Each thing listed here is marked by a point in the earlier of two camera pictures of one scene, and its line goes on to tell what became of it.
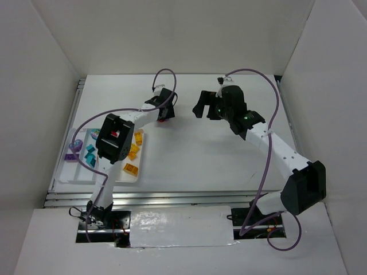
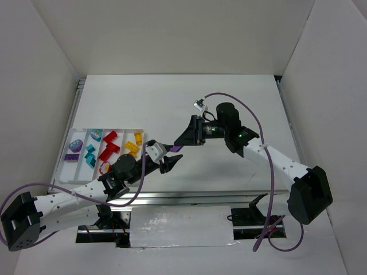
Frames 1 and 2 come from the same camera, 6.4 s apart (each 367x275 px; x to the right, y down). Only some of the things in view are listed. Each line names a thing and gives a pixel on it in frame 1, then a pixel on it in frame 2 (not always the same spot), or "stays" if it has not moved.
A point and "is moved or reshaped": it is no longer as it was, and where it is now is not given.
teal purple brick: [90, 156] stays
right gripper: [212, 104] -> [196, 130]
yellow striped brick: [138, 138] stays
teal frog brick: [94, 133] stays
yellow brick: [135, 148] stays
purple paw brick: [76, 146] stays
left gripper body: [167, 112] -> [163, 163]
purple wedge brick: [71, 156] stays
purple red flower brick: [162, 121] is moved or reshaped
